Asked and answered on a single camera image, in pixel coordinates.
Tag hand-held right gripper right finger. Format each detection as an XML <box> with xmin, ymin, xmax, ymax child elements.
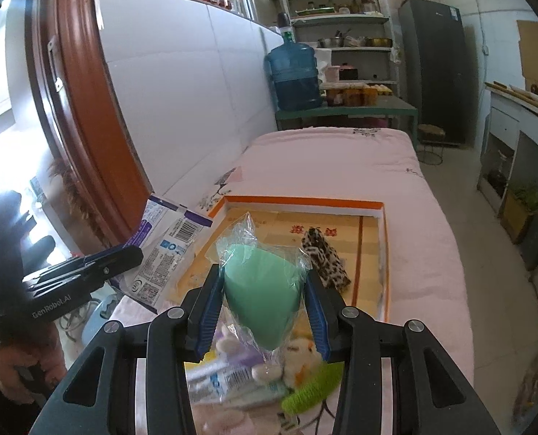
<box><xmin>305</xmin><ymin>270</ymin><xmax>501</xmax><ymax>435</ymax></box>

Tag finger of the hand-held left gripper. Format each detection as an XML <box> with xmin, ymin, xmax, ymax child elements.
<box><xmin>76</xmin><ymin>245</ymin><xmax>144</xmax><ymax>277</ymax></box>
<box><xmin>22</xmin><ymin>263</ymin><xmax>112</xmax><ymax>298</ymax></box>

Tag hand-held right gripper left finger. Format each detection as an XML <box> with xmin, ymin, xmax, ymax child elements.
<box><xmin>36</xmin><ymin>264</ymin><xmax>227</xmax><ymax>435</ymax></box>

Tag beige plush bear toy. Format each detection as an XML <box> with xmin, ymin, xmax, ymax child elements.
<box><xmin>280</xmin><ymin>337</ymin><xmax>326</xmax><ymax>388</ymax></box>

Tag purple white wipes packet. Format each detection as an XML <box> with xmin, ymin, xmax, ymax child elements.
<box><xmin>119</xmin><ymin>195</ymin><xmax>214</xmax><ymax>313</ymax></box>

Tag purple bouquet plush bear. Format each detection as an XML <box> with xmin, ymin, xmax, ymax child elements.
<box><xmin>212</xmin><ymin>324</ymin><xmax>281</xmax><ymax>381</ymax></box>

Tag green sponge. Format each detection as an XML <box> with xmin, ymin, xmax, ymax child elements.
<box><xmin>215</xmin><ymin>212</ymin><xmax>313</xmax><ymax>368</ymax></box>

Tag leopard print cloth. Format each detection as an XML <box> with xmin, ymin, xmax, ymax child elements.
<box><xmin>301</xmin><ymin>228</ymin><xmax>352</xmax><ymax>291</ymax></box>

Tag white blue small packet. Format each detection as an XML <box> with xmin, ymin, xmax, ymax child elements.
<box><xmin>187</xmin><ymin>362</ymin><xmax>288</xmax><ymax>406</ymax></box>

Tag lime green chenille scrubber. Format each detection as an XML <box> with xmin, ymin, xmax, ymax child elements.
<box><xmin>282</xmin><ymin>362</ymin><xmax>344</xmax><ymax>415</ymax></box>

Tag orange cardboard tray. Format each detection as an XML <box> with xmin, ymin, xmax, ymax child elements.
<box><xmin>158</xmin><ymin>195</ymin><xmax>390</xmax><ymax>327</ymax></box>

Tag pink plush toy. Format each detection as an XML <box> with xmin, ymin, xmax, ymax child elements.
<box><xmin>190</xmin><ymin>405</ymin><xmax>281</xmax><ymax>435</ymax></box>

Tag person's left forearm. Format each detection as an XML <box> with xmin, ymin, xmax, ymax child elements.
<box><xmin>0</xmin><ymin>356</ymin><xmax>47</xmax><ymax>435</ymax></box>

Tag person's left hand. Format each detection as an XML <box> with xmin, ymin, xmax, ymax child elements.
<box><xmin>0</xmin><ymin>325</ymin><xmax>67</xmax><ymax>402</ymax></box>

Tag green metal table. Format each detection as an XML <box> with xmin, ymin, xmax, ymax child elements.
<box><xmin>276</xmin><ymin>95</ymin><xmax>419</xmax><ymax>151</ymax></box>

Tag round stool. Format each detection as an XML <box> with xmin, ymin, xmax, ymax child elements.
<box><xmin>418</xmin><ymin>124</ymin><xmax>446</xmax><ymax>165</ymax></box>

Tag row of amber jars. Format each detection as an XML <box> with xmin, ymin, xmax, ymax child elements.
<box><xmin>321</xmin><ymin>82</ymin><xmax>381</xmax><ymax>107</ymax></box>

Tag green potted plants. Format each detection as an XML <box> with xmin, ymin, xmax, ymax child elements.
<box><xmin>500</xmin><ymin>181</ymin><xmax>538</xmax><ymax>269</ymax></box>

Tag blue water jug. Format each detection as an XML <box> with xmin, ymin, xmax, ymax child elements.
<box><xmin>264</xmin><ymin>43</ymin><xmax>323</xmax><ymax>112</ymax></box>

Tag dark grey refrigerator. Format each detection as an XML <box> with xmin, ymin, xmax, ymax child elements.
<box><xmin>398</xmin><ymin>0</ymin><xmax>467</xmax><ymax>146</ymax></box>

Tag white counter cabinet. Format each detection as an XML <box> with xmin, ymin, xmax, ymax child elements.
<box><xmin>477</xmin><ymin>82</ymin><xmax>538</xmax><ymax>218</ymax></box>

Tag black jug pump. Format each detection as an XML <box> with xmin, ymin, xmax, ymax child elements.
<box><xmin>276</xmin><ymin>13</ymin><xmax>295</xmax><ymax>45</ymax></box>

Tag white metal shelf rack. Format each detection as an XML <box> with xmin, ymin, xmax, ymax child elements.
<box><xmin>282</xmin><ymin>0</ymin><xmax>400</xmax><ymax>97</ymax></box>

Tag brown wooden door frame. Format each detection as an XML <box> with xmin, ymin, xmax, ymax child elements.
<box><xmin>24</xmin><ymin>0</ymin><xmax>154</xmax><ymax>249</ymax></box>

